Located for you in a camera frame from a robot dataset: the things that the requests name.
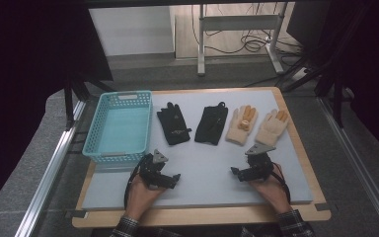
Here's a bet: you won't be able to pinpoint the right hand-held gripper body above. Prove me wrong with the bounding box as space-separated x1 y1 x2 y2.
243 142 277 183

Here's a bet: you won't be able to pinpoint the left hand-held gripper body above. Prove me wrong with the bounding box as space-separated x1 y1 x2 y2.
137 148 173 191

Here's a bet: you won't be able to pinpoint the teal plastic basket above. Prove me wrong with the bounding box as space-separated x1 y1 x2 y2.
81 90 154 165

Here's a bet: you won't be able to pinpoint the black glove with white print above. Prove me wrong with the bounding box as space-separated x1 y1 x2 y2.
156 101 192 146

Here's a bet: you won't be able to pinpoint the plain black glove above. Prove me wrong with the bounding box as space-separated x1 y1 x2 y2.
193 101 229 146

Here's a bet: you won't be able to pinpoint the person's right hand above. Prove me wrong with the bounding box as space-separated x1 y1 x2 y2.
248 163 293 215

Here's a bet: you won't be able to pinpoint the person's left hand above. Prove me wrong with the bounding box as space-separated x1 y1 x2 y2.
125 173 166 221

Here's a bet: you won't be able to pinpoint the light grey foam mat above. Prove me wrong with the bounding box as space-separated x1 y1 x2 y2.
82 89 314 211

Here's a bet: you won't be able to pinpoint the beige glove with orange fingertips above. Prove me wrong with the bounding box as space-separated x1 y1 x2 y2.
255 109 290 147

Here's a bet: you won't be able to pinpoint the beige glove with orange ornament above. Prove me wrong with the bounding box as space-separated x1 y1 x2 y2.
225 104 259 146

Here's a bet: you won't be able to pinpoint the black tripod stand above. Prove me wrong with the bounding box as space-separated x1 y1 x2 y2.
62 73 116 131
277 3 356 129

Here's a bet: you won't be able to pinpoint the white panel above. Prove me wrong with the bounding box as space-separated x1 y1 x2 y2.
88 5 176 57

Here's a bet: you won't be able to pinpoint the black curtain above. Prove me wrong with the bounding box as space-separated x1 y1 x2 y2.
0 0 114 218
285 0 379 166

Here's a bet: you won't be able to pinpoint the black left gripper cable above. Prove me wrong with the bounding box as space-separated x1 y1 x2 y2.
123 153 152 210

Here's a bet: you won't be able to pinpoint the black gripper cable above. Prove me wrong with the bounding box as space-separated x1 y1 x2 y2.
270 162 292 204
123 153 152 210

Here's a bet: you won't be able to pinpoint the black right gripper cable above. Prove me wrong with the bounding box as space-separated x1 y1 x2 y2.
270 162 292 204

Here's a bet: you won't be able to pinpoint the aluminium rail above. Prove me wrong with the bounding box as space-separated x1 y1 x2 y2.
14 100 87 237
316 97 379 233

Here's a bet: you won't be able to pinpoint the black cables on floor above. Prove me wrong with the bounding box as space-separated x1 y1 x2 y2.
190 2 305 67

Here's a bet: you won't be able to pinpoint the white metal desk frame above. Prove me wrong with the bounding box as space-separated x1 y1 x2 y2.
196 2 289 77

